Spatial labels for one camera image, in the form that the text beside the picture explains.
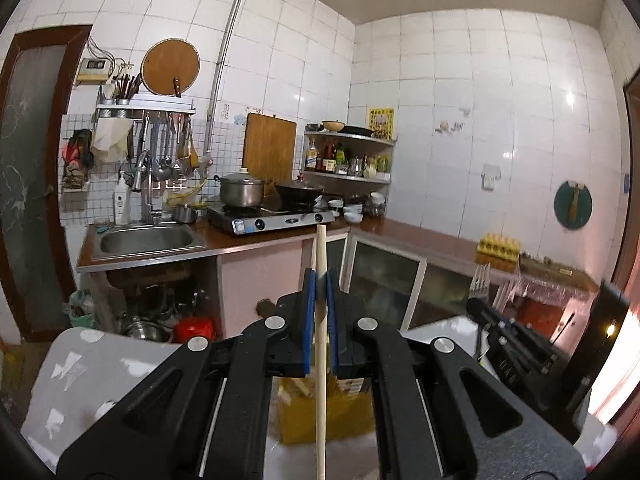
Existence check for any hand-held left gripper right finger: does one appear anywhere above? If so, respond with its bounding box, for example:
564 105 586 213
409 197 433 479
325 270 587 480

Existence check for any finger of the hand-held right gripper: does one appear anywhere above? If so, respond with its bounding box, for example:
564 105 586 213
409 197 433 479
466 299 560 377

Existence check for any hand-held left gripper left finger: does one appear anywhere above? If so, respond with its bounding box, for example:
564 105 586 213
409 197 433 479
55 267 318 480

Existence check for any green frog handle fork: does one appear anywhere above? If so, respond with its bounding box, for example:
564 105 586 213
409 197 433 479
470 261 496 361

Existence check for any yellow slotted utensil holder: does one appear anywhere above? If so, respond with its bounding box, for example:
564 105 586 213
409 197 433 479
275 374 377 445

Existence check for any row of hanging kitchen utensils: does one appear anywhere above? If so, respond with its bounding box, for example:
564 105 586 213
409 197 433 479
131 112 201 183

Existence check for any clear plastic sheet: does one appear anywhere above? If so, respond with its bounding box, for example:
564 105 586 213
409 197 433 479
492 270 601 321

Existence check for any kitchen counter with cabinets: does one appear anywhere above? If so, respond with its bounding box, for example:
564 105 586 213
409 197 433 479
76 215 601 351

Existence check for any thick wooden chopping block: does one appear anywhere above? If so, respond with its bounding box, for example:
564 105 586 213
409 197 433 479
519 254 599 292

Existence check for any yellow egg carton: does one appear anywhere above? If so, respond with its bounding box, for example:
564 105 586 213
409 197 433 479
475 232 521 261

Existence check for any steel gas stove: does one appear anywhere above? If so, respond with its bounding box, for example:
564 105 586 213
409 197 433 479
207 203 336 235

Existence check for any stack of white bowls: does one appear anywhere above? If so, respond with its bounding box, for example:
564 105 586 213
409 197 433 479
327 198 365 224

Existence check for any black wok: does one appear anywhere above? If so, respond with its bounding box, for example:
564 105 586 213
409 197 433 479
273 179 327 207

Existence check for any red pot under counter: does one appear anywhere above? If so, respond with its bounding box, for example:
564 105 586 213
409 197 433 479
174 317 216 344

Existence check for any steel cooking pot with lid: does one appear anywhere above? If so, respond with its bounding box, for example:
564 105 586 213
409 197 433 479
213 172 266 210

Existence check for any metal corner shelf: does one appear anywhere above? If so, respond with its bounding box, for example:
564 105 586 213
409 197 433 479
302 130 397 184

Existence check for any row of condiment bottles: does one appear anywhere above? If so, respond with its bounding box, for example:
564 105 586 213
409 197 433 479
305 137 392 179

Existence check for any rectangular wooden cutting board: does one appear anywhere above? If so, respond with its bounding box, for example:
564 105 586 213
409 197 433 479
242 112 298 197

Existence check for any pile of steel pots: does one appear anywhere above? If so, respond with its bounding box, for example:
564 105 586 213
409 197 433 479
117 282 211 343

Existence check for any stainless steel sink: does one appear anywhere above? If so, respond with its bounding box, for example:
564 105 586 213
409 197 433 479
98 223 197 257

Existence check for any metal faucet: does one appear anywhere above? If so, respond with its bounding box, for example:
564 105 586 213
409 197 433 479
131 150 163 226

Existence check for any white soap bottle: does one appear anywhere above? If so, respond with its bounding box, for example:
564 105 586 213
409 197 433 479
114 171 132 226

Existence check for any grey polar bear tablecloth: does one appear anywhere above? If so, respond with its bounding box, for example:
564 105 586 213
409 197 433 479
20 315 621 480

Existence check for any green plastic bag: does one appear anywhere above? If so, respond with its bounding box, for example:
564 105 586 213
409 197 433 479
62 287 97 331

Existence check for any beige hanging cloth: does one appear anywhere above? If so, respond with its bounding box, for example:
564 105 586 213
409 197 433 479
90 120 133 164

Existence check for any red and black hanging bag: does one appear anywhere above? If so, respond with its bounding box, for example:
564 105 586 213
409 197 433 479
62 129 94 194

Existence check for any round wooden cutting board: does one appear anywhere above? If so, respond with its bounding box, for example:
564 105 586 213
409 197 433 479
141 39 201 97

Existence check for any brown frosted glass door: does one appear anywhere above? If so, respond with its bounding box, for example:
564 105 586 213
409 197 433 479
0 25 94 345

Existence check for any green round wall board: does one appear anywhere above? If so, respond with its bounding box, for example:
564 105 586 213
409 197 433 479
553 180 594 231

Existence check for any yellow wall picture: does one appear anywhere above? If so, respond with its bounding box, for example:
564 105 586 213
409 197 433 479
368 107 395 136

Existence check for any metal wall utensil rack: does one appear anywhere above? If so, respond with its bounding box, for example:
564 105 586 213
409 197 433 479
95 102 197 122

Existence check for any grey wall pipe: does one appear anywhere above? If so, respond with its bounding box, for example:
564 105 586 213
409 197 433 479
205 0 254 171

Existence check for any beige wall electrical box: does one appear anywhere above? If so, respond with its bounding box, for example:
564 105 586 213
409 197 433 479
76 57 112 86

